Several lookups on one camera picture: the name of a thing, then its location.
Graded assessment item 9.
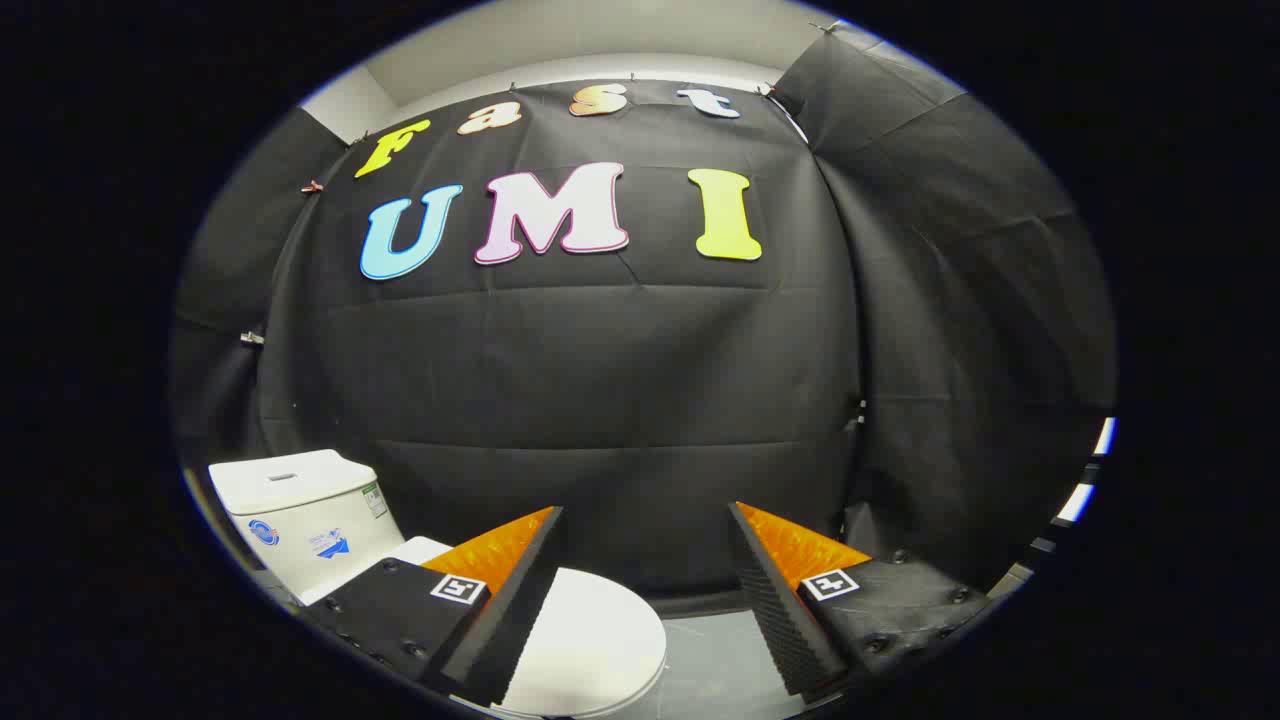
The black backdrop cloth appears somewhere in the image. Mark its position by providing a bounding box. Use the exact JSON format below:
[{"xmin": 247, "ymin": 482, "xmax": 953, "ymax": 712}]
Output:
[{"xmin": 170, "ymin": 20, "xmax": 1117, "ymax": 621}]

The white toilet lid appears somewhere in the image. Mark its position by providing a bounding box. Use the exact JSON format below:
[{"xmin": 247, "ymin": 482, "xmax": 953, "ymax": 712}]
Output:
[{"xmin": 385, "ymin": 537, "xmax": 668, "ymax": 719}]

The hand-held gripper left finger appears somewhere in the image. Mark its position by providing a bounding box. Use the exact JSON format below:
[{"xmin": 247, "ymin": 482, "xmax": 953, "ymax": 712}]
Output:
[{"xmin": 298, "ymin": 505, "xmax": 566, "ymax": 709}]

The black and white striped board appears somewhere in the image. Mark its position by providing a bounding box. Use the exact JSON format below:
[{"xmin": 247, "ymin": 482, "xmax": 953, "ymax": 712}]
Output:
[{"xmin": 1030, "ymin": 415, "xmax": 1117, "ymax": 566}]

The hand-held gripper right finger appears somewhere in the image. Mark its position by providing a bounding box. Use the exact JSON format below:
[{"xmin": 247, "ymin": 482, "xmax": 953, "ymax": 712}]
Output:
[{"xmin": 727, "ymin": 501, "xmax": 993, "ymax": 703}]

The white ceramic toilet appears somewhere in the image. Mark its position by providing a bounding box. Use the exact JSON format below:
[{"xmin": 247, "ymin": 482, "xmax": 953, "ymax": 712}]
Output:
[{"xmin": 208, "ymin": 449, "xmax": 406, "ymax": 607}]

